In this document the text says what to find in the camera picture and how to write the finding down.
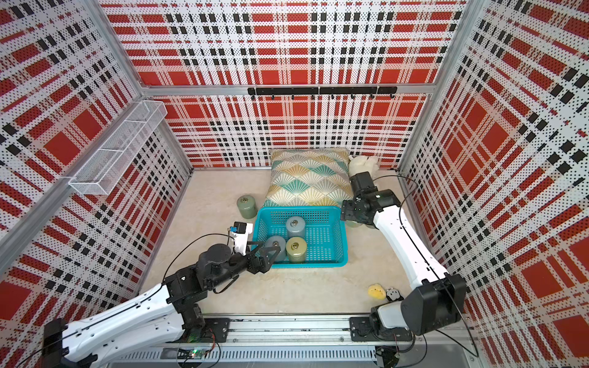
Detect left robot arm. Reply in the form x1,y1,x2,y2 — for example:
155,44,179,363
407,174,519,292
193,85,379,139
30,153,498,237
41,242,281,367

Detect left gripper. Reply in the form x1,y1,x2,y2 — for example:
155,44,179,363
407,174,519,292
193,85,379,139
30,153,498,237
209,240,281,290

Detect fan pattern pillow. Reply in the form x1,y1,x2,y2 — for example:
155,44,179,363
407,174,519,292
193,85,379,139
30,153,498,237
264,148,353,207

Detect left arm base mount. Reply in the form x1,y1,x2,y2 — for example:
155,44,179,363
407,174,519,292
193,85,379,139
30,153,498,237
171,317,231,343

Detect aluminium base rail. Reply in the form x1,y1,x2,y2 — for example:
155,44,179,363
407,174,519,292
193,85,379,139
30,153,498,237
98,313,482,348

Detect white plush bear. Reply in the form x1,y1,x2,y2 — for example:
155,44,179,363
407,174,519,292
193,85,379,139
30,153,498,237
348,156,379,179

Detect green circuit board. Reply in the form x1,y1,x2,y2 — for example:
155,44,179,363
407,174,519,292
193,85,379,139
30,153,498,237
177,349,208,360

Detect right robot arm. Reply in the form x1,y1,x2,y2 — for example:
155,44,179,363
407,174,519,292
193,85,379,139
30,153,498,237
341,172,467,336

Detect yellow plush toy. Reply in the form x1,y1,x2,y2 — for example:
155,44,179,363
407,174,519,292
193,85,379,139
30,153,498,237
368,284,387,301

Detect dark green tea canister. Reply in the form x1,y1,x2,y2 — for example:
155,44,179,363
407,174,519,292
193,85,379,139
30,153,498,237
236,195,258,219

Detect light blue tea canister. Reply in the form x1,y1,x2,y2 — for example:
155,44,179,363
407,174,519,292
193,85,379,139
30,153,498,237
285,216,306,238

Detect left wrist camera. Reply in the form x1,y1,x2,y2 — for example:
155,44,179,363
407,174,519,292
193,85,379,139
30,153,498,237
229,222,253,255

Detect teal plastic basket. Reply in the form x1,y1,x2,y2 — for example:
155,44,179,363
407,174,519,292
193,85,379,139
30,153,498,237
252,206,348,268

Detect blue grey tea canister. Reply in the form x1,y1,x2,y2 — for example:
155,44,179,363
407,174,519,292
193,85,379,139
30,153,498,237
264,236,287,262

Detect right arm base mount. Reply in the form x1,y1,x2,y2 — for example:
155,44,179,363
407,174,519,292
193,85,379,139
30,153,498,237
349,316,414,342

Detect black hook rail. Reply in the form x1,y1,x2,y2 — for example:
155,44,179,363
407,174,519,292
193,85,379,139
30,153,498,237
247,86,398,98

